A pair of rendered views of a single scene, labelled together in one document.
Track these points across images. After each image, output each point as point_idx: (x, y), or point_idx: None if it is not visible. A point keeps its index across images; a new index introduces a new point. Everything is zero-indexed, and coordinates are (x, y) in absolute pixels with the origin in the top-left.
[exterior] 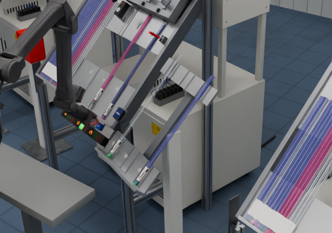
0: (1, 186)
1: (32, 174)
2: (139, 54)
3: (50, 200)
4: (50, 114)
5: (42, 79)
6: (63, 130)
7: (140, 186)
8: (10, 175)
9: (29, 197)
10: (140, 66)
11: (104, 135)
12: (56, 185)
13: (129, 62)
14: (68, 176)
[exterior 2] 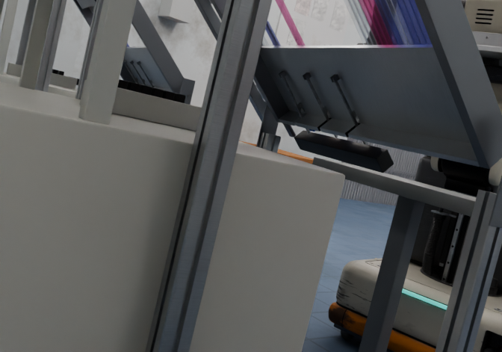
0: (442, 188)
1: (405, 180)
2: (111, 125)
3: (367, 169)
4: (450, 295)
5: (500, 187)
6: None
7: None
8: (438, 188)
9: (397, 176)
10: (148, 127)
11: None
12: (366, 170)
13: (181, 137)
14: (350, 167)
